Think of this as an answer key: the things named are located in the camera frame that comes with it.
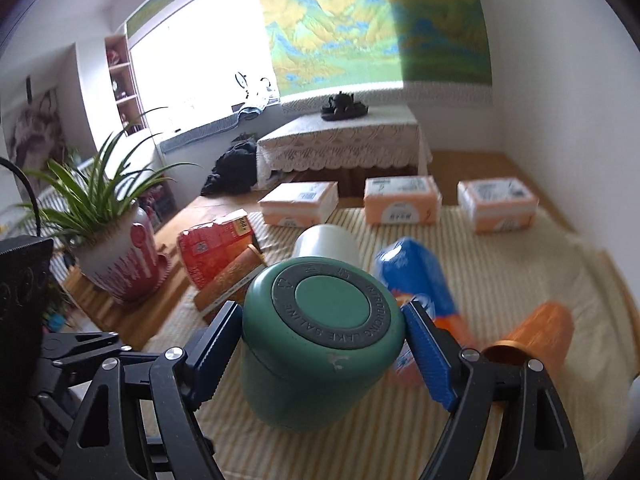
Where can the blue cloth on sill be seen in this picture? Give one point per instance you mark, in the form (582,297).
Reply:
(261,120)

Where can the green landscape painting scroll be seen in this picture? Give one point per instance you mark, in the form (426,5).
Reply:
(425,46)

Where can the red instant noodle cup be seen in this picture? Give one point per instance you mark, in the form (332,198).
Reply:
(207,248)

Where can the potted spider plant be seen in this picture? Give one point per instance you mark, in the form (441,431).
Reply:
(98,201)

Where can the black bag on floor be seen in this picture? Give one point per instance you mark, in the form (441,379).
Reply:
(235,171)

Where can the orange metal cup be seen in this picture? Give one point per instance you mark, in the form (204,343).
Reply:
(545,335)

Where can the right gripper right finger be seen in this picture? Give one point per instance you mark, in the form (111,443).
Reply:
(535,440)

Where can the black tea set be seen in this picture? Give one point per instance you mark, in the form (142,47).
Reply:
(343,106)

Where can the wall shelf unit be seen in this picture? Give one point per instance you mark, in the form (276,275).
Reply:
(124,85)

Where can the middle orange white box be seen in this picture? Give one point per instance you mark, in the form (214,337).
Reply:
(401,200)

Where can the lace covered low table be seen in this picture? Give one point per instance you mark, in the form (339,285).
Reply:
(389,136)

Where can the brown patterned paper cup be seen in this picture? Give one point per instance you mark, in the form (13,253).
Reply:
(230,281)

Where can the blue orange patterned cup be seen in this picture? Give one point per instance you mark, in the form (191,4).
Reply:
(411,271)

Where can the left orange white box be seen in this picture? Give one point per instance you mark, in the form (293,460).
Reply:
(299,204)

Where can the right orange white box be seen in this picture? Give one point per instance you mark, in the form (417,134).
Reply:
(497,204)

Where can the green thermos cup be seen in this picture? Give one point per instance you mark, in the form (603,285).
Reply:
(317,335)

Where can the white paper cup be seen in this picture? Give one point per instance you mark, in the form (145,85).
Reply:
(328,241)

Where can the orange white box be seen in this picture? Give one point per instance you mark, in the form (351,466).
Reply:
(497,204)
(299,204)
(401,200)

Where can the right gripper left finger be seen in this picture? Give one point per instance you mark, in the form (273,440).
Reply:
(138,417)

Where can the striped table cloth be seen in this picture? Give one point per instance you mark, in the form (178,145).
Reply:
(390,433)

